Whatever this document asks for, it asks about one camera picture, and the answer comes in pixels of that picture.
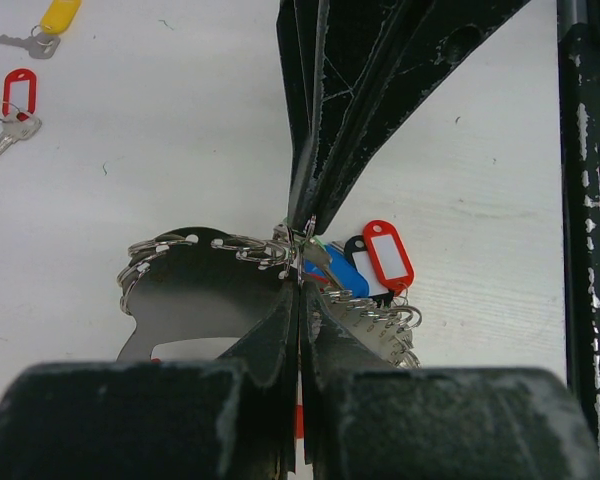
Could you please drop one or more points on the green key tag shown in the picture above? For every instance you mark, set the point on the green key tag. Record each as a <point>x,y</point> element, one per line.
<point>300,238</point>

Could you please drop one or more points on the black key tag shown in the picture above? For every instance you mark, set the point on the black key tag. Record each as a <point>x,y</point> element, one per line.
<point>356,253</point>

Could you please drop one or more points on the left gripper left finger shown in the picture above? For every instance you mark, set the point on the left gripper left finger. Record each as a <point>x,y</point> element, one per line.
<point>230,418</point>

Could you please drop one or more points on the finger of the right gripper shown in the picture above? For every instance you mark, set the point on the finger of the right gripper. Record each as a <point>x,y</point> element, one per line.
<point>376,62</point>
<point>305,100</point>

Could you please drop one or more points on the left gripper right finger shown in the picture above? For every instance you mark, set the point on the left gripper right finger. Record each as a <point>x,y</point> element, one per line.
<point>364,419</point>

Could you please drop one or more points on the yellow tag key right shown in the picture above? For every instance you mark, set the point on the yellow tag key right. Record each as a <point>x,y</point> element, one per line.
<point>44,37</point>

